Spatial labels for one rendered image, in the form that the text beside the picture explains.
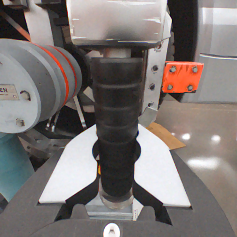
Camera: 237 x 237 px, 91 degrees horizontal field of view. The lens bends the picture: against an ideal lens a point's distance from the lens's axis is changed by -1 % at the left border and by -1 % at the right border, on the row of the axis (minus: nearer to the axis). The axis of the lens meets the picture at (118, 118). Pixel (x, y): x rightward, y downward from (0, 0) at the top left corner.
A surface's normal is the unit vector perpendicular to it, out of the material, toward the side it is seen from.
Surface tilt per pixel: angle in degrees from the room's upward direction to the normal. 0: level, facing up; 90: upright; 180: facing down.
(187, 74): 90
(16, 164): 90
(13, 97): 90
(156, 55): 90
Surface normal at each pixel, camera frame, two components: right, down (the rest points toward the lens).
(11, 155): 0.93, 0.13
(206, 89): -0.03, 0.47
